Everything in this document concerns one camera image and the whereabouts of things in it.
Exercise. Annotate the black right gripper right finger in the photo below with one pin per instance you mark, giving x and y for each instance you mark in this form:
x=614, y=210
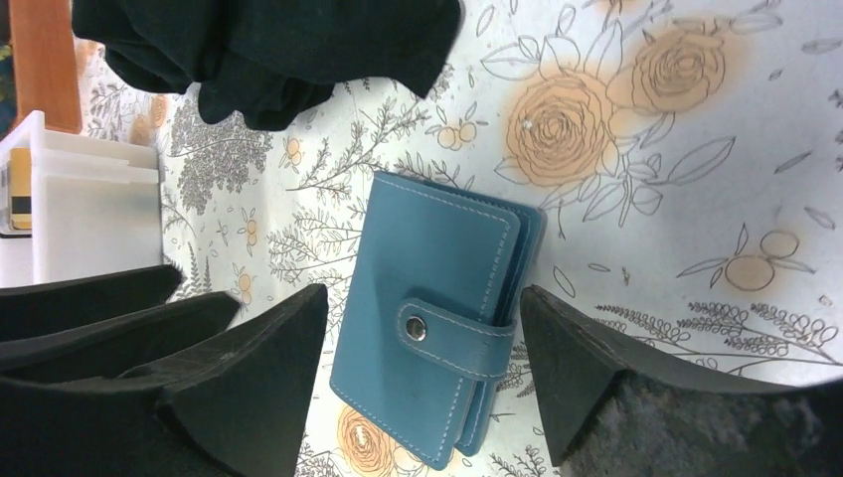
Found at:
x=613, y=406

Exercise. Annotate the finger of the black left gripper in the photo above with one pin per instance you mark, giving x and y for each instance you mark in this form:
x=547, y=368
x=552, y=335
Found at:
x=108, y=348
x=43, y=309

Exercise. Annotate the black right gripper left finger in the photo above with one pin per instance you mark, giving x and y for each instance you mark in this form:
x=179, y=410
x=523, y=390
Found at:
x=232, y=405

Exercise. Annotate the blue leather card holder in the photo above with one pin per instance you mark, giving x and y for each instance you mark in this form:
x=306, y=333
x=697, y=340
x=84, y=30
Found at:
x=428, y=328

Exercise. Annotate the white plastic card box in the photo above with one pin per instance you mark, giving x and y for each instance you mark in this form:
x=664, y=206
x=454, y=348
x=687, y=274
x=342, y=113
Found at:
x=95, y=206

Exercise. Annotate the stack of credit cards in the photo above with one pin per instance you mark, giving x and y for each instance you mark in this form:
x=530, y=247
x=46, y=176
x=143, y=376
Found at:
x=16, y=194

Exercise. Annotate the black crumpled cloth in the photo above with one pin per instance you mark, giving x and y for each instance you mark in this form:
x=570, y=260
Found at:
x=269, y=60

